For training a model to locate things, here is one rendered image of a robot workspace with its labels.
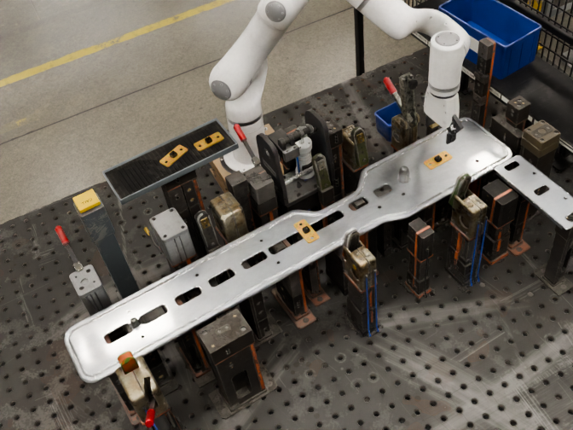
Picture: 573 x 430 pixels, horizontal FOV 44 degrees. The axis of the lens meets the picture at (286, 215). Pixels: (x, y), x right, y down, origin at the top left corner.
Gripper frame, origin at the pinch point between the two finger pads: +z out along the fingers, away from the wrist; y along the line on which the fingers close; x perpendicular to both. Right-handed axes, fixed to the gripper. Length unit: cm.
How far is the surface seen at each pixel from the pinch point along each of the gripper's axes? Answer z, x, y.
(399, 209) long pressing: 11.8, -21.0, 8.7
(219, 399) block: 41, -89, 15
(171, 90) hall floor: 112, -16, -208
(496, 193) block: 13.9, 5.9, 18.9
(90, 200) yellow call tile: -4, -94, -33
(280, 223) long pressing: 12, -51, -7
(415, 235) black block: 13.7, -22.2, 17.6
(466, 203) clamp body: 7.4, -7.5, 21.0
